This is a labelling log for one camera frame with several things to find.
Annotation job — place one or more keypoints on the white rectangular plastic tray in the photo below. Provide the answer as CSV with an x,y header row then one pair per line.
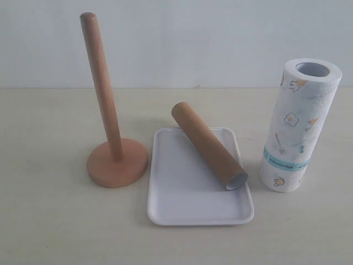
x,y
184,192

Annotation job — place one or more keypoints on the wooden paper towel holder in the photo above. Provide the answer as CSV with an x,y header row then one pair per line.
x,y
119,161

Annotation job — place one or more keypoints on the brown cardboard tube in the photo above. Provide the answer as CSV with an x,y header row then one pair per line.
x,y
225,167

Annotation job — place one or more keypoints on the printed white paper towel roll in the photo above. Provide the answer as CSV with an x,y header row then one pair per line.
x,y
306,92

